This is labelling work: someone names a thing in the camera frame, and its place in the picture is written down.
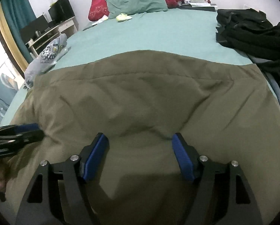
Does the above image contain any person's left hand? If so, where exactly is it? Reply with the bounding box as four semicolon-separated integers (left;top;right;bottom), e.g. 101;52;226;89
0;163;8;193

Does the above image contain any pile of black clothes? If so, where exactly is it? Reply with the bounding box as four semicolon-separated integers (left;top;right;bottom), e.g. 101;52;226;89
215;8;280;122

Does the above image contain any grey printed hoodie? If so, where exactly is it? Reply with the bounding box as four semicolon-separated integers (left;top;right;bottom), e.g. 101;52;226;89
24;34;71;89

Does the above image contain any black speaker box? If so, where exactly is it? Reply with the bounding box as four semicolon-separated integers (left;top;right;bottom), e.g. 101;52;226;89
48;0;75;21

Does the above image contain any yellow-green small cloth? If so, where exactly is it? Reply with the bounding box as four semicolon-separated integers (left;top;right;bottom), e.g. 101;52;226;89
116;13;133;22

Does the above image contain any olive green jacket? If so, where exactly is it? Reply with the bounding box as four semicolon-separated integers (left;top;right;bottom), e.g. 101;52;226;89
0;49;280;225

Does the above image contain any bed with green sheet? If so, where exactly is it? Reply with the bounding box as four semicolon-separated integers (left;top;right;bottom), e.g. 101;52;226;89
0;7;280;127

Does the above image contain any teal curtain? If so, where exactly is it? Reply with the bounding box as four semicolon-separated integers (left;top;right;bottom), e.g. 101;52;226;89
0;0;37;64

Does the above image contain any black computer monitor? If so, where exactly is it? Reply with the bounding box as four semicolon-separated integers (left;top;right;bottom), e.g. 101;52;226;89
20;15;48;40

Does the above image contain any yellow curtain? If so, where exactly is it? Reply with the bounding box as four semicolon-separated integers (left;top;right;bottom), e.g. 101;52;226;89
0;3;29;71

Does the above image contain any stack of dark books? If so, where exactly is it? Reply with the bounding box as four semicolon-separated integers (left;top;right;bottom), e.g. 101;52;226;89
178;0;218;12

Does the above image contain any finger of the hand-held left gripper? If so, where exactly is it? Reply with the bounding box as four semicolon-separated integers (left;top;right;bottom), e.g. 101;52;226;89
0;129;45;159
0;123;41;137

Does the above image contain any white paper packet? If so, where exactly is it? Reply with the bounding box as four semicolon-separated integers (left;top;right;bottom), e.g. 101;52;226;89
96;15;109;25

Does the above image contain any beige computer desk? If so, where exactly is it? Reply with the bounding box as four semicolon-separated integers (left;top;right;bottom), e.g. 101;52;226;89
25;19;79;57

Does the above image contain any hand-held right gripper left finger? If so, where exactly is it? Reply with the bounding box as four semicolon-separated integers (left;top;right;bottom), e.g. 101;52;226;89
16;132;111;225

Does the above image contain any green pillow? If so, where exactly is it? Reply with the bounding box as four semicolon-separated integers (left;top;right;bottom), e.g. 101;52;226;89
106;0;169;19

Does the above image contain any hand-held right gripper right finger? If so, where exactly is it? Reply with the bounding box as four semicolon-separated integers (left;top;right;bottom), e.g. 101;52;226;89
172;132;263;225

